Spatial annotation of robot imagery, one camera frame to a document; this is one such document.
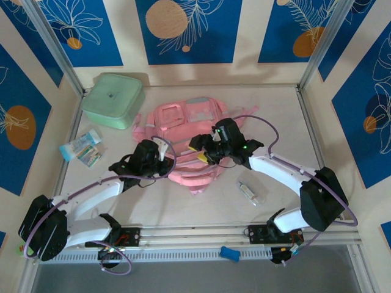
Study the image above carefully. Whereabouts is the pink student backpack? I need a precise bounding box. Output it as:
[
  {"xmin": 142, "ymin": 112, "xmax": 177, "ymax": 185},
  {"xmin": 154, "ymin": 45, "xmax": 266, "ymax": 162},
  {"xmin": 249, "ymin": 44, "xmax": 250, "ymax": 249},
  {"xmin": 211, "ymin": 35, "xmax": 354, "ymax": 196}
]
[{"xmin": 131, "ymin": 96, "xmax": 260, "ymax": 196}]

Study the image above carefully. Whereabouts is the small circuit board with wires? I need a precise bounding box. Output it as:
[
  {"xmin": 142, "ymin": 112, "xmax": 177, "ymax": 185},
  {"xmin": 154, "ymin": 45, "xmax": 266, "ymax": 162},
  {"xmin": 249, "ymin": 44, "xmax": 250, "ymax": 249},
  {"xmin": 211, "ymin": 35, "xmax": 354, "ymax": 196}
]
[
  {"xmin": 271, "ymin": 242, "xmax": 306, "ymax": 266},
  {"xmin": 97, "ymin": 246, "xmax": 123, "ymax": 260}
]

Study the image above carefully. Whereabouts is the blue bone-shaped clip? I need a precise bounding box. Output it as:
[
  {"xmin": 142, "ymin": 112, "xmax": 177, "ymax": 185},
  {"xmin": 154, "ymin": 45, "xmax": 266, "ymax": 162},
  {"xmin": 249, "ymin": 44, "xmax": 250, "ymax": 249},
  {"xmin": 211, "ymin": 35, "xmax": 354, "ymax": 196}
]
[{"xmin": 220, "ymin": 245, "xmax": 241, "ymax": 262}]

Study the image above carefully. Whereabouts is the grey slotted cable duct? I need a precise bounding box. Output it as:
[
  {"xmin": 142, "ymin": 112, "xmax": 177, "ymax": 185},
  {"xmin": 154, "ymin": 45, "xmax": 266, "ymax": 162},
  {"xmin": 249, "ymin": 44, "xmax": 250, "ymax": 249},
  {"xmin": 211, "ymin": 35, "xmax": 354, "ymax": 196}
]
[{"xmin": 56, "ymin": 246, "xmax": 274, "ymax": 265}]

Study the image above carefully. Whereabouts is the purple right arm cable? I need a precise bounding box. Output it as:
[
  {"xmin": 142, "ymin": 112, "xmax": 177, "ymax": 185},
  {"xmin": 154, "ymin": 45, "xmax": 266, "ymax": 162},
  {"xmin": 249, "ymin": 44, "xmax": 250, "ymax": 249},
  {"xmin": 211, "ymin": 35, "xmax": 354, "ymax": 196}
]
[{"xmin": 227, "ymin": 115, "xmax": 358, "ymax": 266}]

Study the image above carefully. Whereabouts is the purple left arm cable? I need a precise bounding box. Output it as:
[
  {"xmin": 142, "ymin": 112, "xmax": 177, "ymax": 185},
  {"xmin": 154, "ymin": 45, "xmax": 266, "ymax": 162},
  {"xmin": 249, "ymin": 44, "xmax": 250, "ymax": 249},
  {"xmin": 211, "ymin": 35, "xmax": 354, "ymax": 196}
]
[{"xmin": 23, "ymin": 143, "xmax": 178, "ymax": 275}]

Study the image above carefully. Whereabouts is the blue tissue pack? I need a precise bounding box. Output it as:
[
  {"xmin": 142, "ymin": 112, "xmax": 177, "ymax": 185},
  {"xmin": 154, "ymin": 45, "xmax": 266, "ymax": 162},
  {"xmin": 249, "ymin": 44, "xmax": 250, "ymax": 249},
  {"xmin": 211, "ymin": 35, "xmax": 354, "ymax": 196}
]
[{"xmin": 59, "ymin": 128, "xmax": 102, "ymax": 162}]

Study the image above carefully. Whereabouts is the aluminium side rail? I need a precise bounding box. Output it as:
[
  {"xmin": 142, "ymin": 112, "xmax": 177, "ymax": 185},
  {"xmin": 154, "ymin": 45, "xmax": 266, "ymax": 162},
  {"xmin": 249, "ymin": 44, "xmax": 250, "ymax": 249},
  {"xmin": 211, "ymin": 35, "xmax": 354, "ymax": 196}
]
[
  {"xmin": 44, "ymin": 90, "xmax": 86, "ymax": 228},
  {"xmin": 295, "ymin": 87, "xmax": 358, "ymax": 226}
]

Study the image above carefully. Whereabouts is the clear packet of printed cards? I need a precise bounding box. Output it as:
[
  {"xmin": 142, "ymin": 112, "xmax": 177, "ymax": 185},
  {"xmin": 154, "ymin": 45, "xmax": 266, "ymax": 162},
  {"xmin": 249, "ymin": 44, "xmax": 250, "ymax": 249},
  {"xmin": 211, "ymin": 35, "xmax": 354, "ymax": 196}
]
[{"xmin": 76, "ymin": 143, "xmax": 108, "ymax": 168}]

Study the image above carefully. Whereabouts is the aluminium front frame rail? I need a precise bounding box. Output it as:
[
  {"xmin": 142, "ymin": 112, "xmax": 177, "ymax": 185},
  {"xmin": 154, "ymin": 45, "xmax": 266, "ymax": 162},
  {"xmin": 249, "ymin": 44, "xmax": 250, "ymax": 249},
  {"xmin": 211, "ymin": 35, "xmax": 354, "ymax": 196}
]
[{"xmin": 29, "ymin": 221, "xmax": 364, "ymax": 247}]

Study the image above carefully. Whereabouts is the aluminium frame post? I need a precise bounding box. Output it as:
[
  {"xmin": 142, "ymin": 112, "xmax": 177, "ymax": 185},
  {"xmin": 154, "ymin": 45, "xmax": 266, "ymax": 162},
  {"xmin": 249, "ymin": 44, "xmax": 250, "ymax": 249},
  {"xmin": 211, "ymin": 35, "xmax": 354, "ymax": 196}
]
[
  {"xmin": 20, "ymin": 0, "xmax": 86, "ymax": 97},
  {"xmin": 298, "ymin": 0, "xmax": 358, "ymax": 94}
]

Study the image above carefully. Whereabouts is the mint green square lunch case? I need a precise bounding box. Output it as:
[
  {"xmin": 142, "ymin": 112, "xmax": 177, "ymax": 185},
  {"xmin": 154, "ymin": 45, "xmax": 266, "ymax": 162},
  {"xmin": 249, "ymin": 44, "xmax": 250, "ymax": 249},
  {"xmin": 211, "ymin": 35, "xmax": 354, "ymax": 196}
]
[{"xmin": 81, "ymin": 72, "xmax": 146, "ymax": 131}]

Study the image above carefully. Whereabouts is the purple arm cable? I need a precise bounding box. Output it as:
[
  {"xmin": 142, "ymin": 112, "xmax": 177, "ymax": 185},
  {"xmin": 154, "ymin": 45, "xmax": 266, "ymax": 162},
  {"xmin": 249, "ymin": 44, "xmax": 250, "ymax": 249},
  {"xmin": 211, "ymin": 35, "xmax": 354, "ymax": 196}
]
[
  {"xmin": 227, "ymin": 115, "xmax": 358, "ymax": 266},
  {"xmin": 23, "ymin": 143, "xmax": 178, "ymax": 275}
]

